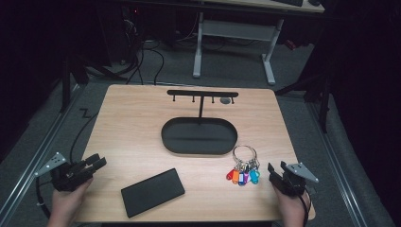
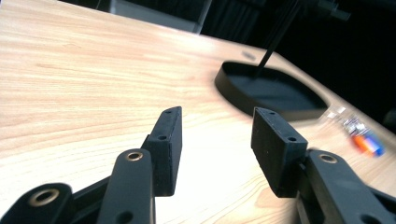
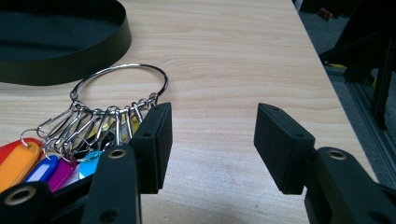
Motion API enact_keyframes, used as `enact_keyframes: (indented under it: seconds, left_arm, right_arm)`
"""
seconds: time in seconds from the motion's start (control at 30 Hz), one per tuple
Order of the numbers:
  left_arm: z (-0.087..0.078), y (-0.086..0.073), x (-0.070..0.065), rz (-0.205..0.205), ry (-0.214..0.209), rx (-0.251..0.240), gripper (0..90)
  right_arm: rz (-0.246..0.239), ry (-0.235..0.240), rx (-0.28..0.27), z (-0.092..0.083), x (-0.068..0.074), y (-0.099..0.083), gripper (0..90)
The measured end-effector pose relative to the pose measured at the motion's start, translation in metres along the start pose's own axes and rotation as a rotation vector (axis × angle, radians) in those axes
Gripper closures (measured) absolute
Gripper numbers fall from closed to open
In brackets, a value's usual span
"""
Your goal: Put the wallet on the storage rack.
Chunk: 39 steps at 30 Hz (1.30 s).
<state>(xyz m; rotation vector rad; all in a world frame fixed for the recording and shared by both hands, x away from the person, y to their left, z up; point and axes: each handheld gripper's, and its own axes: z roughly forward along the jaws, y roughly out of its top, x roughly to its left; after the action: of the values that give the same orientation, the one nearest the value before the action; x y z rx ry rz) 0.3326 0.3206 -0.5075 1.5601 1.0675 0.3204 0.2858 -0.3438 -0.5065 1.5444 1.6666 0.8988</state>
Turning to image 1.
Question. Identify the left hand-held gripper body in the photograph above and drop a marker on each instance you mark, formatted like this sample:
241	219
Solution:
67	176

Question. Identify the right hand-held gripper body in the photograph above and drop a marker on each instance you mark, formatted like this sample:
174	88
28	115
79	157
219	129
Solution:
296	184

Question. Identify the black phone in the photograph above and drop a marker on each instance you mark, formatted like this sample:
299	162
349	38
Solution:
153	193

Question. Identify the black key stand with tray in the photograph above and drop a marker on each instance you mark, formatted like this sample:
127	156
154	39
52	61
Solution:
198	137

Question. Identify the person's right hand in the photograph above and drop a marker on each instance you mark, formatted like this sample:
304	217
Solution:
294	209

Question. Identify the person's left hand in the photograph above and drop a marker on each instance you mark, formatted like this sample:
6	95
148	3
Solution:
66	206

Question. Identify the black metal stand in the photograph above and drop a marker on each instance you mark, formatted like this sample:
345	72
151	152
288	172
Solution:
324	104
66	82

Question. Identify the grey round table grommet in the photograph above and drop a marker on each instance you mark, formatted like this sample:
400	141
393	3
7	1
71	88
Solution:
225	100

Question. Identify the dark computer tower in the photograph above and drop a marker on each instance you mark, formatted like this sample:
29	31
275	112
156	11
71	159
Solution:
130	28

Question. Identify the white-framed desk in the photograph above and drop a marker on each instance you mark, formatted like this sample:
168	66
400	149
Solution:
236	30

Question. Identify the black keyboard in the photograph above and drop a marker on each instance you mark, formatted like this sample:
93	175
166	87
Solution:
288	2

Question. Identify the black computer mouse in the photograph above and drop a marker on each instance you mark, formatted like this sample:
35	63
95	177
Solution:
314	2

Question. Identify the aluminium floor rail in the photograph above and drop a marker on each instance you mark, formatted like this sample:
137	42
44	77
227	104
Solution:
34	160
339	170

